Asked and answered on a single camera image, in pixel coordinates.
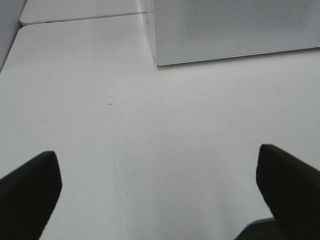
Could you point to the white microwave door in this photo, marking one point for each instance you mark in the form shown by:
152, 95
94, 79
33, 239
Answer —
184, 31

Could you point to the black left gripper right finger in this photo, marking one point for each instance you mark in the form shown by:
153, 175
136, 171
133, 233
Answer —
291, 190

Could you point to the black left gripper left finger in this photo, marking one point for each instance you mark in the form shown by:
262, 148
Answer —
28, 197

